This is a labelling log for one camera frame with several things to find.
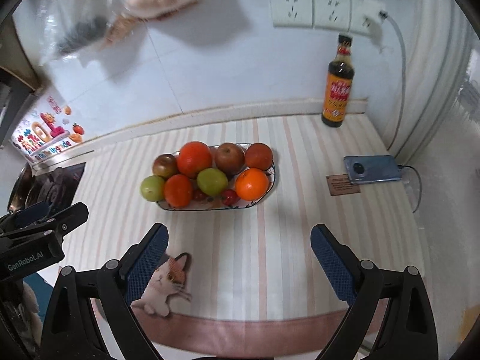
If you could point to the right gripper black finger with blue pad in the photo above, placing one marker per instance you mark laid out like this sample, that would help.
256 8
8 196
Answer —
70 330
407 330

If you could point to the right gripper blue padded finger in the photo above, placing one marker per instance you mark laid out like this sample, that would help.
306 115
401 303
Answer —
22 218

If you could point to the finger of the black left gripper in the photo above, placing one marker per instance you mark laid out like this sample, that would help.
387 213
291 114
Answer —
61 223

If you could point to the green fruit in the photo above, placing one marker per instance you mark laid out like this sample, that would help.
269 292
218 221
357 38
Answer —
152 188
212 181

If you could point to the dark orange tangerine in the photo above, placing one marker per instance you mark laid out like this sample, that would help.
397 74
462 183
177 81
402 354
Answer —
259 156

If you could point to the black stove top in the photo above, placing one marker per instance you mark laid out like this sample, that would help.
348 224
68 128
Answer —
56 188

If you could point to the small red apple left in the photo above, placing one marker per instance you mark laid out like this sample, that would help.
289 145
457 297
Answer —
165 166

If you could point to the red-orange tangerine top left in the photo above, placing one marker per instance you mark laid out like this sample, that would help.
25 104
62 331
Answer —
194 157

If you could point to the floral ceramic fruit plate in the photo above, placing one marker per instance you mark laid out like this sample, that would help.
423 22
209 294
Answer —
215 203

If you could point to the green fruit in plate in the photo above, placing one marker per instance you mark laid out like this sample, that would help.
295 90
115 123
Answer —
212 181

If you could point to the brown paper card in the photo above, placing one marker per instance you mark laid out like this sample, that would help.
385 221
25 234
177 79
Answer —
340 185

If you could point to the blue smartphone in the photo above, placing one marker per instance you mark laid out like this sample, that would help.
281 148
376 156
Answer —
370 169

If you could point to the dark red apple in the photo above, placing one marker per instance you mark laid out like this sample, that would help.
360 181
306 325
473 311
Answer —
229 158

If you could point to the large orange in front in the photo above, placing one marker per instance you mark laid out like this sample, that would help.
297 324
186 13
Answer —
251 184

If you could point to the soy sauce bottle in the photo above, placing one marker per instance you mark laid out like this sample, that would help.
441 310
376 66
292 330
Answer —
338 84

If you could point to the white charger plug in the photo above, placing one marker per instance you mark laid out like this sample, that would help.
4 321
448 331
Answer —
373 13

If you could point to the colourful wall sticker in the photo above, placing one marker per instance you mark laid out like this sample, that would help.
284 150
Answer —
49 128

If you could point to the plastic bag on wall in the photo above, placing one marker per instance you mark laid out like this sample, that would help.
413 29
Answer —
79 28

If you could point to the white wall socket panel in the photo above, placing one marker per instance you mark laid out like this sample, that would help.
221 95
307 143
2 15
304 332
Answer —
337 15

